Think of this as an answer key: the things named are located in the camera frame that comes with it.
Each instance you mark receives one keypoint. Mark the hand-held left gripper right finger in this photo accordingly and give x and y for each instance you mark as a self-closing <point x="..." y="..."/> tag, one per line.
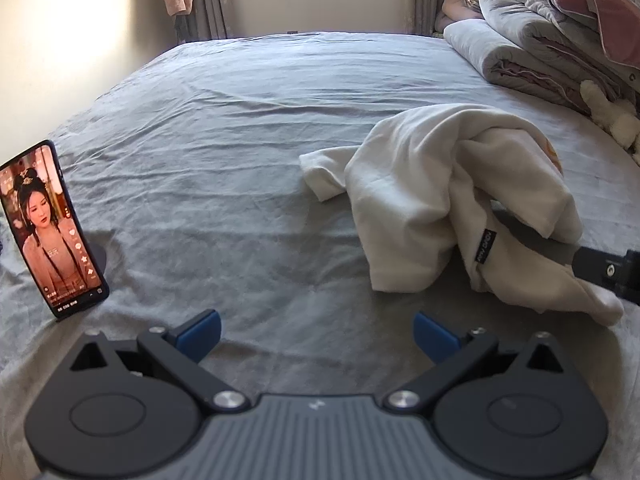
<point x="434" y="336"/>

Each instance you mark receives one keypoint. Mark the pink folded clothes pile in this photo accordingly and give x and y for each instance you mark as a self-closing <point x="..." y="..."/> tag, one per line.
<point x="457" y="10"/>

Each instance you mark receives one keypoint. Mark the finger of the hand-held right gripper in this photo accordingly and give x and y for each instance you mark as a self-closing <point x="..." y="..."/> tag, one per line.
<point x="595" y="267"/>

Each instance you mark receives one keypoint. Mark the white plush toy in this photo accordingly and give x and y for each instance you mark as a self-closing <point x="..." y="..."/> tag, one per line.
<point x="615" y="115"/>

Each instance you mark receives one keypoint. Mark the pink velvet pillow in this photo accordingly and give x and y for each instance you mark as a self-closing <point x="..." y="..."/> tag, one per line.
<point x="590" y="0"/>

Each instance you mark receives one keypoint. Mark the smartphone with lit screen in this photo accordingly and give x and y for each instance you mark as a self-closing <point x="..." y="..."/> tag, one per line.
<point x="45" y="230"/>

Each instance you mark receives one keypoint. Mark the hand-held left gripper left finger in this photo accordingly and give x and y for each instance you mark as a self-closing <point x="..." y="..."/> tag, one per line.
<point x="200" y="334"/>

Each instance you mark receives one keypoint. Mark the white printed shirt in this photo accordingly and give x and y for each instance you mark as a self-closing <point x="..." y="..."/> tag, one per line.
<point x="410" y="185"/>

